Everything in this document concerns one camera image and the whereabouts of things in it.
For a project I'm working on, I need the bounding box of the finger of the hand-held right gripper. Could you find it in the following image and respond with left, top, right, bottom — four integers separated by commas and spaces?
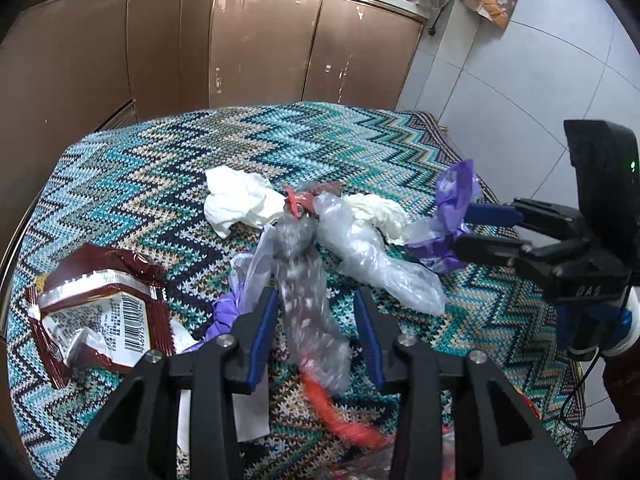
462, 199, 585, 242
452, 232, 538, 268

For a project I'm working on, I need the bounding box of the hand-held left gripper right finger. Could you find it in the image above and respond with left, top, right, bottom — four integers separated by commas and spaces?
352, 287, 576, 480

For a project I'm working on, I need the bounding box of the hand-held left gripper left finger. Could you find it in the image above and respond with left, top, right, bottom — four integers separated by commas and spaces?
57, 287, 281, 480

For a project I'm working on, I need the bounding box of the purple plastic wrapper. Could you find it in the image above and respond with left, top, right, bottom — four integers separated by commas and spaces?
405, 159, 483, 275

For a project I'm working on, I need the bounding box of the grey clear plastic bag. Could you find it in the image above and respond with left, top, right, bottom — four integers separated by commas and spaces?
227, 180, 353, 396

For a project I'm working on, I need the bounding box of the brown snack packet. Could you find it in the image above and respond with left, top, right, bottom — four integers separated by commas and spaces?
25, 242, 173, 391

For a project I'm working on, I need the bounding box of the person's right forearm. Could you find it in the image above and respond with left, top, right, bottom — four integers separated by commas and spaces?
570, 355, 640, 480

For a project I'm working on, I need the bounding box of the purple plastic glove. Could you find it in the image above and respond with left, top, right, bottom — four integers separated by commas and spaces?
182, 272, 266, 356

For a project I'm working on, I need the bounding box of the clear crumpled plastic bag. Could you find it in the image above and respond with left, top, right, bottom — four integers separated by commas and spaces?
315, 195, 447, 317

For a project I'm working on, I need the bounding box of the white paper strip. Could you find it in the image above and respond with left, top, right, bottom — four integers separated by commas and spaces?
177, 387, 271, 453

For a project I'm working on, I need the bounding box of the orange plastic strip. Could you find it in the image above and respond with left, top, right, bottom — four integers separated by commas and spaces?
300, 360, 386, 448

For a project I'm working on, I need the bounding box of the clear bag with red print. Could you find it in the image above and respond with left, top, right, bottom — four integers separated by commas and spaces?
320, 425, 456, 480

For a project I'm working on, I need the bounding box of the white crumpled tissue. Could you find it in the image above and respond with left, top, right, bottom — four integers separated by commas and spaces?
202, 166, 286, 240

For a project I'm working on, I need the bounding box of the red plastic scrap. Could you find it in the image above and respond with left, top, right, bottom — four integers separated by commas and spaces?
281, 184, 321, 218

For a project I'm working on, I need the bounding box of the zigzag knitted tablecloth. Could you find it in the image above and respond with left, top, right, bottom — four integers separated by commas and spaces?
5, 101, 586, 480

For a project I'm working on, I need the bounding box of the brown kitchen base cabinet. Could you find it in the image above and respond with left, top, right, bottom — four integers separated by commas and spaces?
209, 0, 428, 111

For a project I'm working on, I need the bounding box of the brown cabinet with metal strip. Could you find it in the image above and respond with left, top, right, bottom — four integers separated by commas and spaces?
0, 0, 217, 261

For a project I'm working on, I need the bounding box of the black cable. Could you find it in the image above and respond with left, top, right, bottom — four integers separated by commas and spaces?
560, 345, 621, 431

